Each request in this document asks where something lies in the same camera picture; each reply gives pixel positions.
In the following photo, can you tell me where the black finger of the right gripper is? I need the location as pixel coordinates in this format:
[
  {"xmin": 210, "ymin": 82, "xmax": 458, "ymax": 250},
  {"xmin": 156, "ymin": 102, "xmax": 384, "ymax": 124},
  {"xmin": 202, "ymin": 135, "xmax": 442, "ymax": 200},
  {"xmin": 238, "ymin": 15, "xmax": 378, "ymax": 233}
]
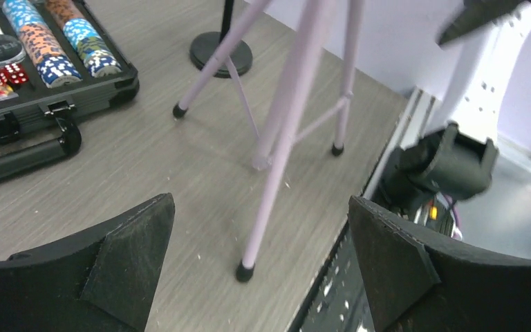
[{"xmin": 436, "ymin": 0, "xmax": 521, "ymax": 46}]

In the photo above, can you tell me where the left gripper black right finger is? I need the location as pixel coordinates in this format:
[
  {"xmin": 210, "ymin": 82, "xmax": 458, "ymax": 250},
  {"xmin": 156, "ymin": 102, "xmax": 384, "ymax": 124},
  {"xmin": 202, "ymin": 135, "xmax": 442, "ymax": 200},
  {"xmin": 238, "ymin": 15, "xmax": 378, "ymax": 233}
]
[{"xmin": 348, "ymin": 196, "xmax": 531, "ymax": 331}]

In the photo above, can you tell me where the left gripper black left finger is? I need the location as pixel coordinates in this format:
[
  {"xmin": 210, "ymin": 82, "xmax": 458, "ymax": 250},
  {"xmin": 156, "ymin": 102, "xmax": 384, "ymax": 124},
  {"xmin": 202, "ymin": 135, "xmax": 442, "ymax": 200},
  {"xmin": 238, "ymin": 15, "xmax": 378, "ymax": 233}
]
[{"xmin": 0, "ymin": 193, "xmax": 175, "ymax": 331}]

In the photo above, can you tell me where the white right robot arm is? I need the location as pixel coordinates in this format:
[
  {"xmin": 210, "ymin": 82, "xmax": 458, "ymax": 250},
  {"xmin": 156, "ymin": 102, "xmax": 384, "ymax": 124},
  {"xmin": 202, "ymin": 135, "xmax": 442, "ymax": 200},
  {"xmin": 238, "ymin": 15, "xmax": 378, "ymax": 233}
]
[{"xmin": 372, "ymin": 1, "xmax": 531, "ymax": 240}]

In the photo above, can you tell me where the black poker chip case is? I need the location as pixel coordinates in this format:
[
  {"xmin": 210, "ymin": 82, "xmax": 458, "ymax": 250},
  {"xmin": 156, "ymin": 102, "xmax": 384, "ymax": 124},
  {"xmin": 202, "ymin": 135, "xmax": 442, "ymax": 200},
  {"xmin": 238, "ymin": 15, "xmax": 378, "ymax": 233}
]
[{"xmin": 0, "ymin": 1, "xmax": 140, "ymax": 182}]

